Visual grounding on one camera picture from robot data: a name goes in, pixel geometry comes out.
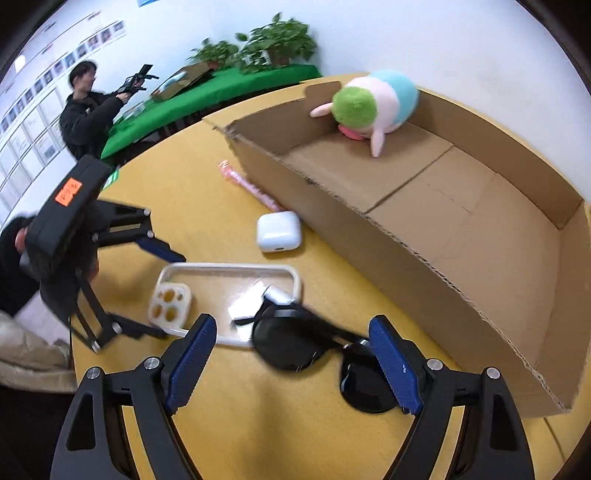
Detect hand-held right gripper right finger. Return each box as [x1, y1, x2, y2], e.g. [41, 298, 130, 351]
[368, 315, 536, 480]

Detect large cardboard box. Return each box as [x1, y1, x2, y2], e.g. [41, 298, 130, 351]
[203, 79, 586, 418]

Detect person's left forearm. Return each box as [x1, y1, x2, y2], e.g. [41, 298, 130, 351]
[0, 216, 42, 315]

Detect green tablecloth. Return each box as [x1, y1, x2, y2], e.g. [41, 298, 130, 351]
[100, 65, 322, 160]

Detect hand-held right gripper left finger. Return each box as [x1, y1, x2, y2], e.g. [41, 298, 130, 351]
[50, 314, 218, 480]

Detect large potted plant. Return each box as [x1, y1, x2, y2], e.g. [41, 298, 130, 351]
[238, 13, 319, 72]

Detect pink patterned pen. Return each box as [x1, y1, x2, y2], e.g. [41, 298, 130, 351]
[218, 160, 280, 212]

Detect beige jacket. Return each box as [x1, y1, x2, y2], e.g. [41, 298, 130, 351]
[0, 309, 77, 393]

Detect black sunglasses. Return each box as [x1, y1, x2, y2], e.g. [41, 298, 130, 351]
[231, 302, 416, 413]

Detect row of wall photos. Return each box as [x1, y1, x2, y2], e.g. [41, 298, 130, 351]
[0, 18, 126, 134]

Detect white earbuds case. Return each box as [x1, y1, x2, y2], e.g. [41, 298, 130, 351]
[257, 211, 302, 253]

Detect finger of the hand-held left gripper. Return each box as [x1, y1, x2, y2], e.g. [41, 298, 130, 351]
[69, 278, 169, 354]
[95, 200, 186, 262]

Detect pastel plush toy green head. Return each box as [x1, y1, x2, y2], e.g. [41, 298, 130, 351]
[309, 69, 420, 159]

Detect flat cardboard box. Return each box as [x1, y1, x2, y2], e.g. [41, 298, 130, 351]
[150, 62, 213, 102]

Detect clear phone case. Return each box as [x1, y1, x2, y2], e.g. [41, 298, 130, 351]
[148, 262, 303, 347]

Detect small potted plant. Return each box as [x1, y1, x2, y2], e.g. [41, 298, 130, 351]
[187, 39, 241, 70]

